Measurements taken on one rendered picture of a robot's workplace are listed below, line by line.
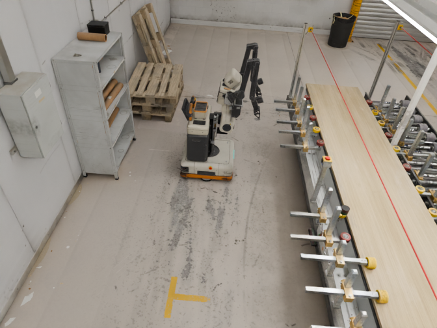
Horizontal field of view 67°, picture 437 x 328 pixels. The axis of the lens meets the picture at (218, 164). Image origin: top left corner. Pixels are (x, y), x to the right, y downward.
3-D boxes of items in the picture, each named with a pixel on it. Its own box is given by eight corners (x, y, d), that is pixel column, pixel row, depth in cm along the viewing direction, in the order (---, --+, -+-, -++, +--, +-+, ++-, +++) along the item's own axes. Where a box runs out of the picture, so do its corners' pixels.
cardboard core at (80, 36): (76, 33, 356) (103, 35, 356) (79, 30, 363) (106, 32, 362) (77, 40, 362) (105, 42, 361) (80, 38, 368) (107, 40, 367)
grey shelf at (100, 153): (83, 177, 421) (50, 58, 322) (106, 136, 490) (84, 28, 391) (118, 179, 420) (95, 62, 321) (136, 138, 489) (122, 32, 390)
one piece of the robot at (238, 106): (227, 117, 382) (229, 100, 368) (228, 105, 403) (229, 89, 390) (241, 118, 382) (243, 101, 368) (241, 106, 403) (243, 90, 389)
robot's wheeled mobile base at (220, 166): (179, 178, 424) (179, 163, 408) (186, 148, 472) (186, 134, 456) (232, 182, 423) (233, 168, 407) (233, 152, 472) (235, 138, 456)
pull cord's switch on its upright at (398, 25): (367, 105, 461) (399, 23, 390) (364, 99, 472) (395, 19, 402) (373, 105, 461) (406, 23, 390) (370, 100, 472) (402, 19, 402)
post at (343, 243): (324, 281, 256) (342, 243, 225) (323, 277, 259) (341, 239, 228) (328, 282, 256) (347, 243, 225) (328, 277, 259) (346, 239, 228)
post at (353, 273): (331, 310, 234) (352, 273, 204) (330, 306, 237) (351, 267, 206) (336, 311, 234) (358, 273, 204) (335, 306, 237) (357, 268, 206)
